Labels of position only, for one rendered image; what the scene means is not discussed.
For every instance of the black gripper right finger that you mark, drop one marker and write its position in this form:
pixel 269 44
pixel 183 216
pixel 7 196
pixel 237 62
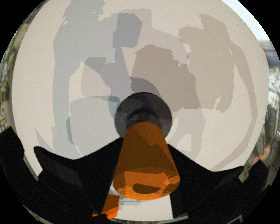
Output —
pixel 196 183

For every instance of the orange knob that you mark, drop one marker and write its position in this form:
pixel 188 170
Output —
pixel 146 169

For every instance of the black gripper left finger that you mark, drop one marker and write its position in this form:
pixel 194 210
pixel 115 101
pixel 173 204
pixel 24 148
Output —
pixel 92 175

